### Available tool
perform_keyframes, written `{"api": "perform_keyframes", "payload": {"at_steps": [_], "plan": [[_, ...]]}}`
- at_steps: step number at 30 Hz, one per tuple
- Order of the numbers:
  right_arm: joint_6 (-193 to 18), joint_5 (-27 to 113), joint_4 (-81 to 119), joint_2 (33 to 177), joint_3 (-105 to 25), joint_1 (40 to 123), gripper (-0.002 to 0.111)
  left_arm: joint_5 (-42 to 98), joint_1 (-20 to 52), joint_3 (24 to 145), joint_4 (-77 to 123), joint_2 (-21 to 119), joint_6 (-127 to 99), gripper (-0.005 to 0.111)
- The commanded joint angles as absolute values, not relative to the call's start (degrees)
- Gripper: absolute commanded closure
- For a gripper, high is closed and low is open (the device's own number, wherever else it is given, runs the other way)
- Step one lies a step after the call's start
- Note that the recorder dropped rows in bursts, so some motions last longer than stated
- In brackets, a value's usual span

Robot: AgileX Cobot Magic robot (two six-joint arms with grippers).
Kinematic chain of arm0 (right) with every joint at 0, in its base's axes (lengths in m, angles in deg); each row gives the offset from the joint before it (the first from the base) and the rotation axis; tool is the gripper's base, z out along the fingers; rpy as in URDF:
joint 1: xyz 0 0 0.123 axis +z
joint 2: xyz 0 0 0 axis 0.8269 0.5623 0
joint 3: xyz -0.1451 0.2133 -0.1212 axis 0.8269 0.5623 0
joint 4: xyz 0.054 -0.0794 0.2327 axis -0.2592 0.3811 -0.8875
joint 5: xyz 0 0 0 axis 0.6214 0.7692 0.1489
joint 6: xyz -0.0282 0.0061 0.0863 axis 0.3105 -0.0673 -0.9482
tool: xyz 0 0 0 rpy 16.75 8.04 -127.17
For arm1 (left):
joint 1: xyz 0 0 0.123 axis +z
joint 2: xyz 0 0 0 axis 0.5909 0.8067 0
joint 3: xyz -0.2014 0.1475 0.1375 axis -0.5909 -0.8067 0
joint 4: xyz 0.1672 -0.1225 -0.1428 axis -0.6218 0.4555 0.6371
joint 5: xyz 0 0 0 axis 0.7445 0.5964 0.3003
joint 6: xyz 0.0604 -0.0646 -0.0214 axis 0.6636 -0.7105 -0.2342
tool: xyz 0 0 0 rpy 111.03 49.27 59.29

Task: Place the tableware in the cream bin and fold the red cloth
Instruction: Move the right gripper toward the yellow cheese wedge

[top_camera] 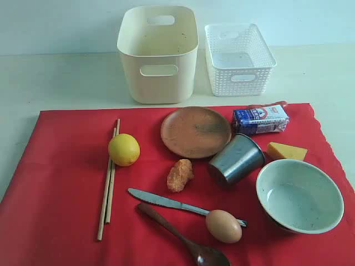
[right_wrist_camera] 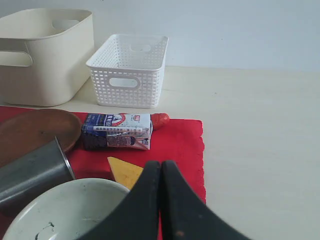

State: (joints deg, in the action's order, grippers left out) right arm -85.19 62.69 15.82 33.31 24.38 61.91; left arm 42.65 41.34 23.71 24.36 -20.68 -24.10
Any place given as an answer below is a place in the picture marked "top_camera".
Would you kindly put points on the fried chicken nugget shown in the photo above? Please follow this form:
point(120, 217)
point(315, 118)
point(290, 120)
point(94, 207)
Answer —
point(179, 175)

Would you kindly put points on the yellow lemon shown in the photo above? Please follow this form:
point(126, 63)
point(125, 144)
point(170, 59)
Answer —
point(124, 150)

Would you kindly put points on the stainless steel cup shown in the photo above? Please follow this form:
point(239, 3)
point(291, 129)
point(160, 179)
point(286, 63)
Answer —
point(236, 160)

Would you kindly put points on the blue white milk carton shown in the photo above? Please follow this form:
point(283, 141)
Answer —
point(260, 120)

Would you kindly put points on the yellow cheese wedge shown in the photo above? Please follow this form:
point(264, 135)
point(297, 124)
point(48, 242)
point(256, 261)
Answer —
point(278, 151)

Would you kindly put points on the brown egg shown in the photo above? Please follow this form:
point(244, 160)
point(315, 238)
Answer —
point(223, 226)

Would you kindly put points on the red sausage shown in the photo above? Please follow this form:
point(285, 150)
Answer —
point(283, 104)

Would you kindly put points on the brown wooden plate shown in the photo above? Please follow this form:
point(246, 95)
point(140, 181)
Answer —
point(195, 132)

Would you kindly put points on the steel table knife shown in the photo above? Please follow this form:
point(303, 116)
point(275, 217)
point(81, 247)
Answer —
point(158, 200)

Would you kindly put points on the short wooden chopstick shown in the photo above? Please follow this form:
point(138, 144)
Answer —
point(110, 191)

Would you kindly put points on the cream plastic bin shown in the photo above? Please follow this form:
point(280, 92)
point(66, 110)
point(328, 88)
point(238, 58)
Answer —
point(158, 50)

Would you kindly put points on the white lattice plastic basket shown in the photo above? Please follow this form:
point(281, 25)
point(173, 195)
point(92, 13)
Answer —
point(239, 62)

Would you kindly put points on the long wooden chopstick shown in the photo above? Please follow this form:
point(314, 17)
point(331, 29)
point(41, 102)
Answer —
point(104, 204)

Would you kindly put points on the red cloth mat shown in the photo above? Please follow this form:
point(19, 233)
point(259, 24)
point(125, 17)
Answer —
point(50, 212)

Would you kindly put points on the dark wooden spoon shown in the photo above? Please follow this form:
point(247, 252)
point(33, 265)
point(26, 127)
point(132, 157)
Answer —
point(201, 255)

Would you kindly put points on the pale green ceramic bowl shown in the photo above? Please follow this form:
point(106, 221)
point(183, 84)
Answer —
point(299, 197)

